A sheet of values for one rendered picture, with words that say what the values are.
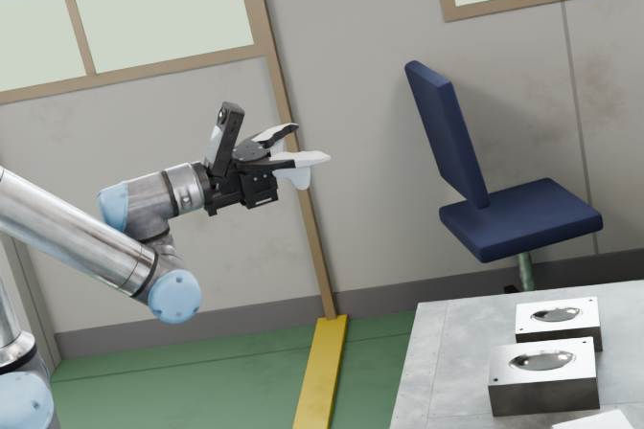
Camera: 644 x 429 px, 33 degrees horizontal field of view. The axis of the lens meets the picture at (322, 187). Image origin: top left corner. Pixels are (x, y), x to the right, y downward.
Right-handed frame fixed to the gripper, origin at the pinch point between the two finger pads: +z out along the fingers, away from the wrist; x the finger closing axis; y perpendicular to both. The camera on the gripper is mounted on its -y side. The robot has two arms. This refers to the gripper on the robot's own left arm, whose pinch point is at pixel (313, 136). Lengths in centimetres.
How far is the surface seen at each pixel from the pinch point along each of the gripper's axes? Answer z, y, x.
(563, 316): 52, 64, -16
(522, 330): 41, 62, -14
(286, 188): 49, 117, -215
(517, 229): 103, 114, -130
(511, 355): 33, 60, -5
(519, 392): 29, 60, 5
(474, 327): 38, 71, -31
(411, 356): 21, 70, -29
